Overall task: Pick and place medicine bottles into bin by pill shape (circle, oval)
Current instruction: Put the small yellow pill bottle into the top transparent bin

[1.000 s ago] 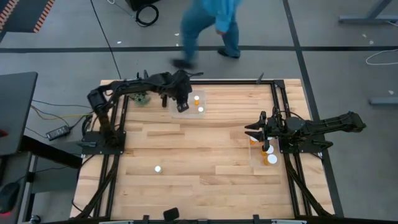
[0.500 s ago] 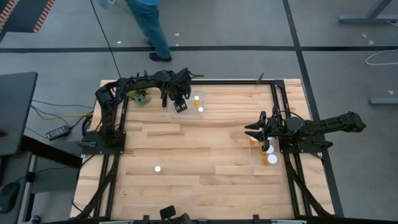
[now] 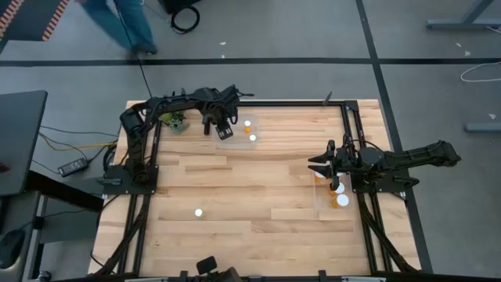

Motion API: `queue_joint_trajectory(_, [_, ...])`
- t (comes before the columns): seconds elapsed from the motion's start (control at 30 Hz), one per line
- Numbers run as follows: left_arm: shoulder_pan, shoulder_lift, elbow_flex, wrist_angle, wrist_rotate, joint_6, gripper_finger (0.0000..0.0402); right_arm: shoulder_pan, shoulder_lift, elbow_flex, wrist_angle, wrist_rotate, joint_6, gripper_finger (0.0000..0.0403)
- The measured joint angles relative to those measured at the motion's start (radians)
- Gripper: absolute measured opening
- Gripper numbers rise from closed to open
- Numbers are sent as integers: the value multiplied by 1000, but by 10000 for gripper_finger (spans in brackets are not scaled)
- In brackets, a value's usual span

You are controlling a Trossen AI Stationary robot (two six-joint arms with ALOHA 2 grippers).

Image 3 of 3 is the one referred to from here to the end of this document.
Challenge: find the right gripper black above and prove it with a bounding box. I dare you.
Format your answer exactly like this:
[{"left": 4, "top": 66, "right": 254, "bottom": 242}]
[{"left": 308, "top": 139, "right": 355, "bottom": 192}]

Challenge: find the clear plastic bin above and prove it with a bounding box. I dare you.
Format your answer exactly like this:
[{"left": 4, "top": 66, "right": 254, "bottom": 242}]
[
  {"left": 312, "top": 167, "right": 354, "bottom": 222},
  {"left": 212, "top": 112, "right": 261, "bottom": 151}
]

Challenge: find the small potted succulent plant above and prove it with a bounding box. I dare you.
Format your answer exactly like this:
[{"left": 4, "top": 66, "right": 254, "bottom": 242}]
[{"left": 158, "top": 110, "right": 192, "bottom": 136}]

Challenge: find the person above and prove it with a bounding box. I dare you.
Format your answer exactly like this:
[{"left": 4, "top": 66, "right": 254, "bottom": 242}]
[{"left": 76, "top": 0, "right": 159, "bottom": 56}]

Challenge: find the black power adapter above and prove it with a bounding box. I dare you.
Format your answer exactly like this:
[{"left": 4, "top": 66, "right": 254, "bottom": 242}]
[{"left": 57, "top": 157, "right": 90, "bottom": 178}]

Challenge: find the grey desk foot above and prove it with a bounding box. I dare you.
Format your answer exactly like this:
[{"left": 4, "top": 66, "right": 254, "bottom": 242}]
[{"left": 464, "top": 122, "right": 501, "bottom": 133}]

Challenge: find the grey desk leg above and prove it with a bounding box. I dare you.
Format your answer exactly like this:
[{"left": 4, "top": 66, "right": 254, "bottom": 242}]
[{"left": 425, "top": 0, "right": 501, "bottom": 31}]

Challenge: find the black mat with orange stripes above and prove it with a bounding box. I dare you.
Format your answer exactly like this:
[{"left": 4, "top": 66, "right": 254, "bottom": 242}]
[{"left": 0, "top": 0, "right": 72, "bottom": 42}]

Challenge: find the black aluminium rig frame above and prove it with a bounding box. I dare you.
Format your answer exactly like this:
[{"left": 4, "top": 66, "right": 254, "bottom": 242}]
[{"left": 88, "top": 99, "right": 422, "bottom": 282}]

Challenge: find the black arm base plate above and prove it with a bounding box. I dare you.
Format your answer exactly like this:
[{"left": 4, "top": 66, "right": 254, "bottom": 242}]
[
  {"left": 103, "top": 164, "right": 160, "bottom": 196},
  {"left": 351, "top": 174, "right": 408, "bottom": 194}
]

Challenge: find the thin black hanging cable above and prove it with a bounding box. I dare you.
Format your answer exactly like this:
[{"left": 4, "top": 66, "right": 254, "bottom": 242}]
[{"left": 113, "top": 0, "right": 153, "bottom": 99}]

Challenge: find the black coiled cable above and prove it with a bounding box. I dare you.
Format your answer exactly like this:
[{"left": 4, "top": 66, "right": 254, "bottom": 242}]
[{"left": 169, "top": 5, "right": 202, "bottom": 35}]

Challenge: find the yellow floor cable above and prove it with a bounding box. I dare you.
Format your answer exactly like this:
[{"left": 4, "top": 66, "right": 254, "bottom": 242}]
[{"left": 38, "top": 132, "right": 119, "bottom": 153}]

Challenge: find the black table-level camera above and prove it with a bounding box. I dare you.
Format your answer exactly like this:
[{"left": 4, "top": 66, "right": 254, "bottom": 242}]
[{"left": 195, "top": 255, "right": 219, "bottom": 276}]

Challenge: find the white floor cable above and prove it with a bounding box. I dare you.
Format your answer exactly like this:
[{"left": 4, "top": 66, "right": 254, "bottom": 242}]
[{"left": 460, "top": 60, "right": 501, "bottom": 84}]

